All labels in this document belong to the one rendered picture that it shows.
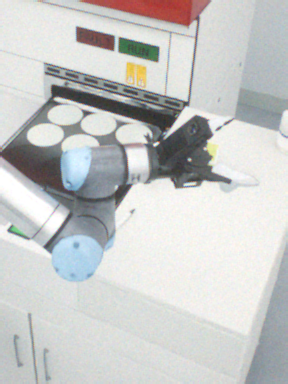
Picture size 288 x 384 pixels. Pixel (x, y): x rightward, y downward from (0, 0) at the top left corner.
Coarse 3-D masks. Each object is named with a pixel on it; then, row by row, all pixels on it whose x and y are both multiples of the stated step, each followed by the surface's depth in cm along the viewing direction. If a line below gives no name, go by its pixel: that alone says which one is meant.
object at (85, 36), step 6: (78, 30) 165; (84, 30) 165; (78, 36) 167; (84, 36) 166; (90, 36) 165; (96, 36) 164; (102, 36) 163; (108, 36) 162; (84, 42) 167; (90, 42) 166; (96, 42) 165; (102, 42) 164; (108, 42) 163; (108, 48) 164
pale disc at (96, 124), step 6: (90, 114) 171; (96, 114) 171; (102, 114) 171; (84, 120) 169; (90, 120) 169; (96, 120) 169; (102, 120) 169; (108, 120) 169; (114, 120) 169; (84, 126) 167; (90, 126) 167; (96, 126) 167; (102, 126) 167; (108, 126) 167; (114, 126) 167; (90, 132) 164; (96, 132) 164; (102, 132) 164; (108, 132) 164
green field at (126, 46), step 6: (120, 42) 161; (126, 42) 160; (132, 42) 160; (120, 48) 162; (126, 48) 162; (132, 48) 161; (138, 48) 160; (144, 48) 159; (150, 48) 158; (156, 48) 157; (132, 54) 162; (138, 54) 161; (144, 54) 160; (150, 54) 159; (156, 54) 158
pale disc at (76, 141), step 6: (72, 138) 162; (78, 138) 162; (84, 138) 162; (90, 138) 162; (66, 144) 160; (72, 144) 160; (78, 144) 160; (84, 144) 160; (90, 144) 160; (96, 144) 160
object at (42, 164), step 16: (96, 112) 172; (64, 128) 166; (80, 128) 166; (16, 144) 160; (32, 144) 160; (112, 144) 160; (16, 160) 155; (32, 160) 155; (48, 160) 155; (32, 176) 150; (48, 176) 150
